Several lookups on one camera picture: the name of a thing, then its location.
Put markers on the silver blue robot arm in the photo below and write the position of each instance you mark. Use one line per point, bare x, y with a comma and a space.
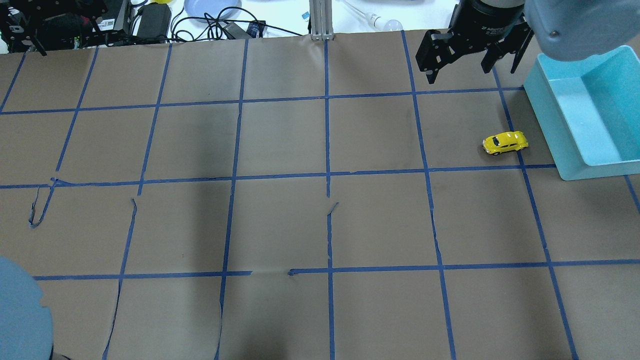
565, 30

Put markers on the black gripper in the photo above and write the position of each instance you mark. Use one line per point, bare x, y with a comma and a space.
491, 21

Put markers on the yellow toy beetle car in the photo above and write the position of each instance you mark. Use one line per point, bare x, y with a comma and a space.
505, 142

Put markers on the turquoise plastic bin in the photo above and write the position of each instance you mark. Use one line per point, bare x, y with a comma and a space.
589, 112

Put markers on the light blue plate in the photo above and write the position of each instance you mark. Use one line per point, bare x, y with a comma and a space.
198, 8

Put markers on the black electronics box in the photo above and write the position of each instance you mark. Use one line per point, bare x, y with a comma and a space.
51, 25

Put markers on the aluminium frame post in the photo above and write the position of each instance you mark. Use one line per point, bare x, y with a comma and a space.
321, 20

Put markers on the black power adapter brick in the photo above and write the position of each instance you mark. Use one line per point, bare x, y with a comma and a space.
154, 19

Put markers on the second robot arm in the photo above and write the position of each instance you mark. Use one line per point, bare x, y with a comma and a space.
26, 327

